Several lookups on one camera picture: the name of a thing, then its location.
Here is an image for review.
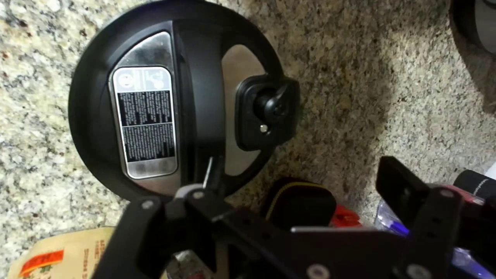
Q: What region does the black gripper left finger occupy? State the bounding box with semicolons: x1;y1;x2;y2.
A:
91;184;216;279

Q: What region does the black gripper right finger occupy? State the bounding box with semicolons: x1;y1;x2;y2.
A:
376;156;461;279

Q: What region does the black cooker lid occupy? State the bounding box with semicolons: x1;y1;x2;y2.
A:
68;0;298;199

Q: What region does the silver black pressure cooker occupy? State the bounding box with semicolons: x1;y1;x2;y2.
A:
450;0;496;55

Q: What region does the Fiji water bottle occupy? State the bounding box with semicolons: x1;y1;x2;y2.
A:
373;201;409;237

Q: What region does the black soda can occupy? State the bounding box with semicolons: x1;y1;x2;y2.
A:
453;170;496;201

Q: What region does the orange paper snack bag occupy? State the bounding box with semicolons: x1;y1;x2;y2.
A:
4;226;171;279

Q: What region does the black glasses case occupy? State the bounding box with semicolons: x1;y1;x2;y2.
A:
260;176;336;230

